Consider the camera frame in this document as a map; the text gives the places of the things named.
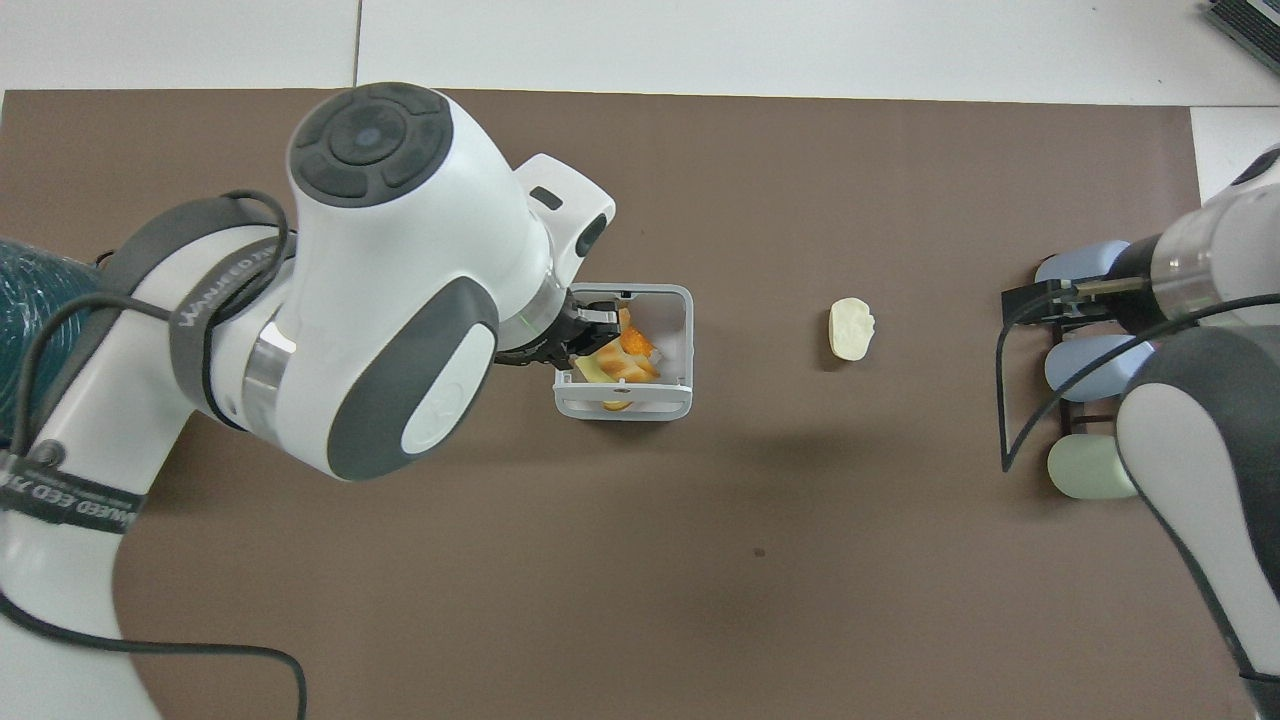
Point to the toy toast slice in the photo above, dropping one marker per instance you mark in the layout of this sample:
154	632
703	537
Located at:
618	366

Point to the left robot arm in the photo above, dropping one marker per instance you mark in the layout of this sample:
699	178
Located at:
390	260

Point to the black rack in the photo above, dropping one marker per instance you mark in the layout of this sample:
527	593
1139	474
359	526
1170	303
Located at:
1085	418

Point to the orange toy food piece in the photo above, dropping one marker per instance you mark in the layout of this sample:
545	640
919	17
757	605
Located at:
636	342

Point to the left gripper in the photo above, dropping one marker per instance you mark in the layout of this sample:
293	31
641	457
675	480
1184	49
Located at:
580	312

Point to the small white trash bin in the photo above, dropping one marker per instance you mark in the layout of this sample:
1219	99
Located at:
676	350

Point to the light green cup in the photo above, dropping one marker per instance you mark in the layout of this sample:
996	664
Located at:
1088	467

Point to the light blue cup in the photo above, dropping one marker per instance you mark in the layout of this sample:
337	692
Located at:
1085	262
1085	365

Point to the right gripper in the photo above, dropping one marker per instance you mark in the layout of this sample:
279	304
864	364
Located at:
1134	300

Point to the dark grey keyboard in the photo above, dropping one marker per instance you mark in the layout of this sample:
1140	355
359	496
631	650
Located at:
1250	25

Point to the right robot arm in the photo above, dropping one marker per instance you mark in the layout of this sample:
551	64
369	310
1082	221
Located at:
1210	440

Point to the cream white trash piece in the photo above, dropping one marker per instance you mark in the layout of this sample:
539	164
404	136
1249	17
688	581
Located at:
851	330

